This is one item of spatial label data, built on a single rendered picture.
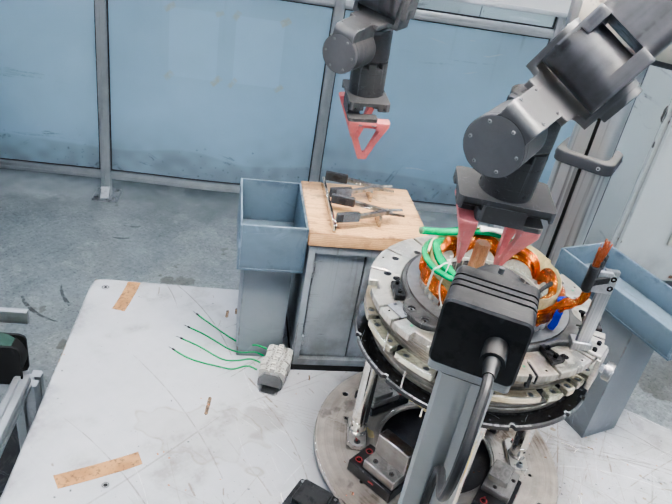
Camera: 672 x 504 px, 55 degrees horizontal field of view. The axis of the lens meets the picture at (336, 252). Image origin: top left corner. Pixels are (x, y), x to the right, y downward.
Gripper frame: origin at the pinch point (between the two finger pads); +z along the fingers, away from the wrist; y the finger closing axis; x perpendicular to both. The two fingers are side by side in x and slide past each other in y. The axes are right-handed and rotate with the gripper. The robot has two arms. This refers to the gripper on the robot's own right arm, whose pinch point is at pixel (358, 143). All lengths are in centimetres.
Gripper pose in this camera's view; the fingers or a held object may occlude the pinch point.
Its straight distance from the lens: 111.7
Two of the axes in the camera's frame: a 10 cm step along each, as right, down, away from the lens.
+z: -1.1, 8.2, 5.6
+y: 1.1, 5.7, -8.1
